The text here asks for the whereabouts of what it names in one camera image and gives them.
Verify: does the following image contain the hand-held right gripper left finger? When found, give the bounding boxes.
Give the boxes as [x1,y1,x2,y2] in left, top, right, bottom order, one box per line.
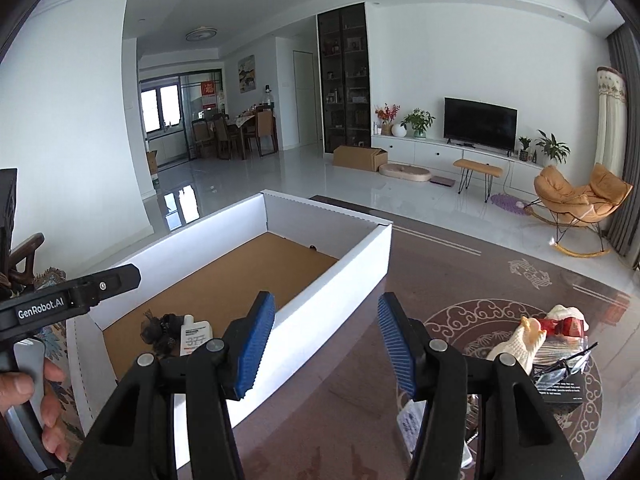
[65,291,277,480]

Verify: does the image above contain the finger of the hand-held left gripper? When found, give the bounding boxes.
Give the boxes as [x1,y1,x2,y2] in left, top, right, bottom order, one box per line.
[69,263,141,307]

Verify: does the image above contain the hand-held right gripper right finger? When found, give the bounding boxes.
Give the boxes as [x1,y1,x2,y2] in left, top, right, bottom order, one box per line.
[377,292,586,480]

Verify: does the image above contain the white cardboard box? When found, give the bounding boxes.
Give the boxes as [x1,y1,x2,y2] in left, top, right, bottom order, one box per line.
[65,189,393,466]

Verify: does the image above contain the red snack packet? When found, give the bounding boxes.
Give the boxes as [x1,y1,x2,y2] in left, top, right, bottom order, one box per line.
[537,316,586,339]

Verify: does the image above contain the black eyeglasses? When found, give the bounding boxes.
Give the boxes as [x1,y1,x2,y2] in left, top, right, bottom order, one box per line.
[532,345,598,387]

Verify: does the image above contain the shiny black box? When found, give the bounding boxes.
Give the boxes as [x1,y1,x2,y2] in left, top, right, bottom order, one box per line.
[537,370,586,404]

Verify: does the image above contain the white knit glove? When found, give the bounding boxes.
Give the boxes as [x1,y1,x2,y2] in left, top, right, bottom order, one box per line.
[487,316,546,373]
[545,305,589,333]

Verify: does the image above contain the person's left hand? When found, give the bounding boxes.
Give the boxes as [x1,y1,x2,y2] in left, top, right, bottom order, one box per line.
[0,359,70,463]

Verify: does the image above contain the dark wooden armchair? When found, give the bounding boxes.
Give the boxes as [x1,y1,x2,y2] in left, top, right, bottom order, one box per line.
[9,232,47,291]

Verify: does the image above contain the small white bottle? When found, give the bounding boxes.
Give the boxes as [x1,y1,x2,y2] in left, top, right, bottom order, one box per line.
[180,314,211,358]

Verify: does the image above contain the black hair scrunchie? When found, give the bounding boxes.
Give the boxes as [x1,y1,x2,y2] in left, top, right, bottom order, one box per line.
[141,310,187,358]

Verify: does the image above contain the clear plastic packet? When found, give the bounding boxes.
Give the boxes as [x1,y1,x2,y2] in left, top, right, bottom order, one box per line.
[397,400,473,466]

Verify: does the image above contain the clear cotton swab pack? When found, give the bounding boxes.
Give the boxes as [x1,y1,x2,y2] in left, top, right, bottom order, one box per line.
[530,337,598,367]

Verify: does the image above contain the wooden dining chair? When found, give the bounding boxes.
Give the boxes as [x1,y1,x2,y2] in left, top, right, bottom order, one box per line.
[192,119,216,160]
[212,114,238,161]
[255,109,279,157]

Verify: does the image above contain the beige pet bed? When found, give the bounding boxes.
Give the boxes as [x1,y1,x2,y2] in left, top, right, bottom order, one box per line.
[378,162,433,184]

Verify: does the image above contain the purple floor mat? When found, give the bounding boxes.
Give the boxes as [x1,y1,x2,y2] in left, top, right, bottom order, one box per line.
[490,193,533,217]

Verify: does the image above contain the brown cardboard carton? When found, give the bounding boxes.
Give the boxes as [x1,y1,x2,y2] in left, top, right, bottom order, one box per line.
[332,145,388,173]

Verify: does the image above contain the white television cabinet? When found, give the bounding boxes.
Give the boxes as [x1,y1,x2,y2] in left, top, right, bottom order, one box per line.
[371,134,544,187]

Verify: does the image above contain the small wooden bench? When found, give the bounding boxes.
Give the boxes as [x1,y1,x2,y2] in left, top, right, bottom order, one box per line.
[453,158,503,204]

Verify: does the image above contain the wooden dining table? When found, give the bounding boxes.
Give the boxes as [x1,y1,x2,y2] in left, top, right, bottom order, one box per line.
[227,110,266,161]

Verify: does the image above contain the bushy green potted plant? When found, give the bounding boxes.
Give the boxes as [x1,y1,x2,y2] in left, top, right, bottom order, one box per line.
[400,108,436,139]

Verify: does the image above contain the orange rocking chair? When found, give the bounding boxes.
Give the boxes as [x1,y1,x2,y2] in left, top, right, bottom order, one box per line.
[525,162,633,257]

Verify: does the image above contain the red flower bouquet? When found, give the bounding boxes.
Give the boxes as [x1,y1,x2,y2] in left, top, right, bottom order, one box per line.
[375,103,402,136]

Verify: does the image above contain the flat screen television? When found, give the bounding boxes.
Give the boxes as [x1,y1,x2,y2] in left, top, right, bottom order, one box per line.
[444,96,518,152]

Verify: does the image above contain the white room door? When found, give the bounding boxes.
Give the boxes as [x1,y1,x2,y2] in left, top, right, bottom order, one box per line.
[292,51,316,149]

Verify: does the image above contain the broad leaf potted plant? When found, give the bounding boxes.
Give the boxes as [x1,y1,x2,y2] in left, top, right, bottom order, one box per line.
[532,130,571,165]

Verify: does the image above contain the dark glass display cabinet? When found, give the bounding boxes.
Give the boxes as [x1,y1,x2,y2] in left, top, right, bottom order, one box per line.
[316,2,371,154]

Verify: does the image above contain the covered standing air conditioner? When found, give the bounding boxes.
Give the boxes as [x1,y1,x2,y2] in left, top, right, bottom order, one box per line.
[596,66,629,182]

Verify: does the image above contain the grey curtain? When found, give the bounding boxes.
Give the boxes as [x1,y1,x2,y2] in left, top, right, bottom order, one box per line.
[607,25,640,257]

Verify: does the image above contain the framed wall painting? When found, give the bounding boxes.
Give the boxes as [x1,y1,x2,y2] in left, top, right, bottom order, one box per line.
[239,55,257,93]

